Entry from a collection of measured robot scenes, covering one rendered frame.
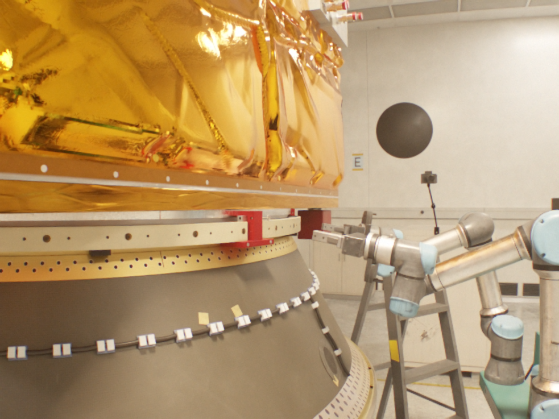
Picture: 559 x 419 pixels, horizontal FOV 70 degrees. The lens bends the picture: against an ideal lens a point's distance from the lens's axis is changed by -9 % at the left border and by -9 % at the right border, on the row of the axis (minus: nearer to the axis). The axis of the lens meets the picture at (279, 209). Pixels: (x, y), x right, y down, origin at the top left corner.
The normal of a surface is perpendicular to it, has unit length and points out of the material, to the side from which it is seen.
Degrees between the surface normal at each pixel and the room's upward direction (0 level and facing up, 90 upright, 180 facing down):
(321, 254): 90
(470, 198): 90
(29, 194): 90
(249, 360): 62
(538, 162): 90
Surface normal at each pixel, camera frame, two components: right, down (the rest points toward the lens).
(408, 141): -0.36, 0.01
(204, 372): 0.59, -0.46
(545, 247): -0.50, -0.12
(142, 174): 0.92, 0.00
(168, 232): 0.64, 0.00
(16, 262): 0.28, -0.47
